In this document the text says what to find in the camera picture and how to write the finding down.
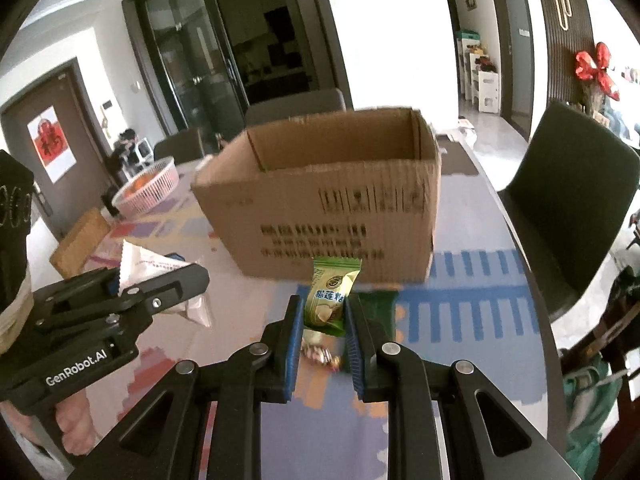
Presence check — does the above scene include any white snack packet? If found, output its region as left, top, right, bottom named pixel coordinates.
left=117, top=238, right=214, bottom=328

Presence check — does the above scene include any gold candy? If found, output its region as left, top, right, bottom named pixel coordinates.
left=300, top=341, right=342, bottom=372

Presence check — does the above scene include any dark green snack packet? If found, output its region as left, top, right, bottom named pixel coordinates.
left=358, top=290, right=398, bottom=340

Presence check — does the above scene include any light green candy packet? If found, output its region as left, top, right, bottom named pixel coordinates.
left=304, top=257, right=362, bottom=337

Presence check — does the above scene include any person's left hand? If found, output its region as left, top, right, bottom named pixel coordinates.
left=55, top=390, right=96, bottom=456

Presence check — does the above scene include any woven wicker tissue box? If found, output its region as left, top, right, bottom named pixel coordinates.
left=50, top=208, right=111, bottom=280

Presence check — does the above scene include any white basket of oranges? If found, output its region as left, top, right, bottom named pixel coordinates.
left=112, top=156, right=179, bottom=219

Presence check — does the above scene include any dark chair far left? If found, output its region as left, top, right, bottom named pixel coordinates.
left=153, top=128, right=206, bottom=166

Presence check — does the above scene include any red fu door poster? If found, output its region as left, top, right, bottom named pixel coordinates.
left=27, top=106, right=77, bottom=183

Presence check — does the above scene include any brown entrance door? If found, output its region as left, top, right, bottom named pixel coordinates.
left=1, top=58, right=115, bottom=240

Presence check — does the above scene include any brown cardboard box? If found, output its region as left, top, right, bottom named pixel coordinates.
left=192, top=108, right=442, bottom=284

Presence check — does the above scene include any dark chair right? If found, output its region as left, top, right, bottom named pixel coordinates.
left=499, top=102, right=639, bottom=321

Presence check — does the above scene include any dark glass sliding door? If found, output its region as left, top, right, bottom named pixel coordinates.
left=122, top=0, right=352, bottom=142

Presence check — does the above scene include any dark chair behind box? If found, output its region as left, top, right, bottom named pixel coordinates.
left=245, top=89, right=346, bottom=127

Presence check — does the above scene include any white shelf unit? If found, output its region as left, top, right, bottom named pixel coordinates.
left=456, top=34, right=501, bottom=114

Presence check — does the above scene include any red bow decoration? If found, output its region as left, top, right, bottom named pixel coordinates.
left=575, top=41, right=620, bottom=101

